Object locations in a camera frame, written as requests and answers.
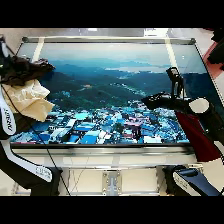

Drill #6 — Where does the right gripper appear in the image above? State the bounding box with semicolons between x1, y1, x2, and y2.
141;92;183;112

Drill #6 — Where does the dark red garment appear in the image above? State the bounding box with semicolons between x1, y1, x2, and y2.
175;110;222;163

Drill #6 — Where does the dark brown garment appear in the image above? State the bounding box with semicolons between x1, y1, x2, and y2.
0;55;56;87

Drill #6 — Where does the cream garment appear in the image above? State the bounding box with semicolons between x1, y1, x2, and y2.
1;77;56;123

